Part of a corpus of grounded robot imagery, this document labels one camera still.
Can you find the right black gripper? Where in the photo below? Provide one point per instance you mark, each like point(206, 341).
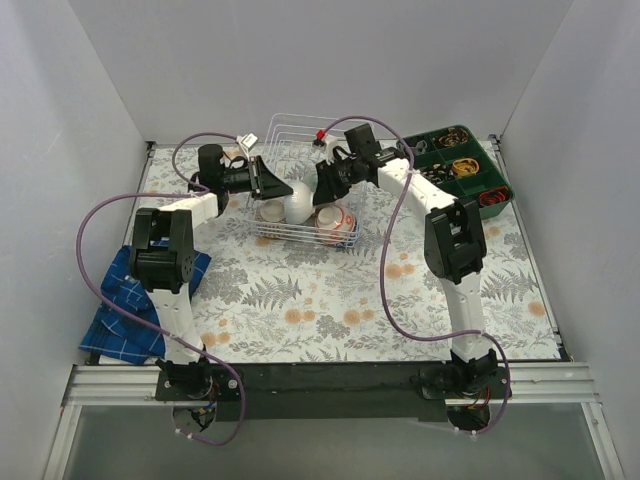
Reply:
point(338, 173)

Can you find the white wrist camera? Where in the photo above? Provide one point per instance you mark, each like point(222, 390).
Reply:
point(323, 147)
point(247, 142)

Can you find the aluminium frame rail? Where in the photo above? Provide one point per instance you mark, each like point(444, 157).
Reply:
point(127, 385)

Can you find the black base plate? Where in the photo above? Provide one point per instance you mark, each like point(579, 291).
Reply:
point(329, 390)

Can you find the green divided organizer tray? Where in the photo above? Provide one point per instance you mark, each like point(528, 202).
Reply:
point(453, 159)

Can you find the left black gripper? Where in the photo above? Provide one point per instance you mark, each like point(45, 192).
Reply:
point(254, 175)

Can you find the white bowl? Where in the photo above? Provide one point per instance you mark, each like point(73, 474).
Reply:
point(298, 206)

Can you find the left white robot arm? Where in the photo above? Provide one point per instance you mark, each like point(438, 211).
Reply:
point(163, 253)

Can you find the brown patterned small bowl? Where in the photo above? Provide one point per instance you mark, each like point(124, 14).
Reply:
point(272, 211)

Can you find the orange floral bowl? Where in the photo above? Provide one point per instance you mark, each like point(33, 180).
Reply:
point(335, 218)

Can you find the floral table mat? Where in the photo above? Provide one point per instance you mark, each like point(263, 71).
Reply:
point(270, 300)

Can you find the white wire dish rack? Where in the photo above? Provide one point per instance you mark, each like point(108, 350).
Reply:
point(287, 152)

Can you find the blue plaid cloth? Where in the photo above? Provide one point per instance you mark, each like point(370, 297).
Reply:
point(114, 335)

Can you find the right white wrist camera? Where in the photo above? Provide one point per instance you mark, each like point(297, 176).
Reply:
point(323, 147)

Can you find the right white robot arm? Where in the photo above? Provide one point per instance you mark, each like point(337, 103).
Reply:
point(454, 245)

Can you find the celadon green bowl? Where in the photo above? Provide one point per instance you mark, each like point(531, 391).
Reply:
point(311, 182)

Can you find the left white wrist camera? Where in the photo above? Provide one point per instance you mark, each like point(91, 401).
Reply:
point(247, 142)

